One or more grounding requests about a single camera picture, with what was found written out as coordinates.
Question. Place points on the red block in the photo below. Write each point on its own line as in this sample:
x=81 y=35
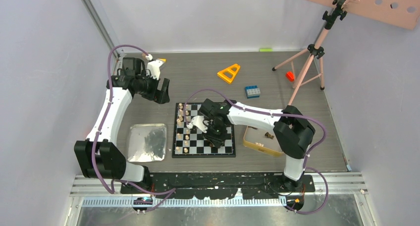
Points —
x=290 y=76

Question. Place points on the gold square metal tin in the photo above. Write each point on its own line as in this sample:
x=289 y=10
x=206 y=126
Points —
x=262 y=141

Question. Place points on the silver tin lid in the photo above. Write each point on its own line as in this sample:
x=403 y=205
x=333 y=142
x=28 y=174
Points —
x=147 y=143

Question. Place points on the green block at wall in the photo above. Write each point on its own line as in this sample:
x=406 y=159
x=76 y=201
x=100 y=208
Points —
x=265 y=50

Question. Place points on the pink perforated board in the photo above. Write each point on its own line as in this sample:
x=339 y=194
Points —
x=401 y=13

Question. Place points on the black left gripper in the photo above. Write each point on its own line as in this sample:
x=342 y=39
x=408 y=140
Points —
x=158 y=96

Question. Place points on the pink tripod stand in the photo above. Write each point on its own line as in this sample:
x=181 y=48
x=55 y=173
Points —
x=315 y=51

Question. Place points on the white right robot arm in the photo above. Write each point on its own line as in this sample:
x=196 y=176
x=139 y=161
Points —
x=293 y=133

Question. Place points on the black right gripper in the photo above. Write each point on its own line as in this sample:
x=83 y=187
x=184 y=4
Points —
x=217 y=141

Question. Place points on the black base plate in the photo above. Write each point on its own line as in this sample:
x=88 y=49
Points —
x=225 y=185

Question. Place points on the blue and grey lego block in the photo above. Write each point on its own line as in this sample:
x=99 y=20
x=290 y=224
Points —
x=252 y=92

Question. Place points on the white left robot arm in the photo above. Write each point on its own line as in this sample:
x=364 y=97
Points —
x=98 y=153

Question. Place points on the yellow triangle toy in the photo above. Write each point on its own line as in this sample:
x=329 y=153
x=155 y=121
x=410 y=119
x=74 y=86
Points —
x=228 y=74

